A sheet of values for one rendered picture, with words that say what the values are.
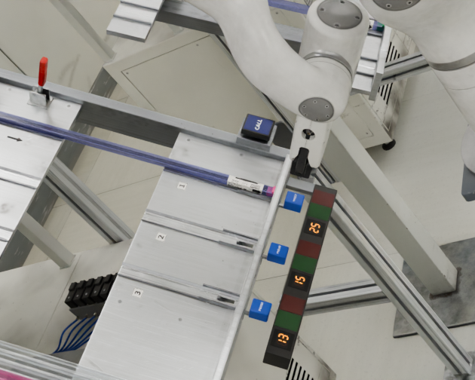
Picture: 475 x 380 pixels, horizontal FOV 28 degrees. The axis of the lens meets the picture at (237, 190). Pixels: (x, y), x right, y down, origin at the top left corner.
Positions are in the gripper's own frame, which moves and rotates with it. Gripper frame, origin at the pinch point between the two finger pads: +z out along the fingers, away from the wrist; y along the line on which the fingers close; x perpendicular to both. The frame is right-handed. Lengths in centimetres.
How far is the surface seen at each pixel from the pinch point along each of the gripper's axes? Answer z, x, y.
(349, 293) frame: 47, -15, 11
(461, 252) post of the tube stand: 67, -40, 44
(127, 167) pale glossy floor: 169, 70, 119
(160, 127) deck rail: 9.9, 25.9, 8.0
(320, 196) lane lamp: 10.6, -4.0, 3.5
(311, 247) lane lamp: 10.6, -5.1, -7.3
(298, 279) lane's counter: 10.7, -4.5, -13.9
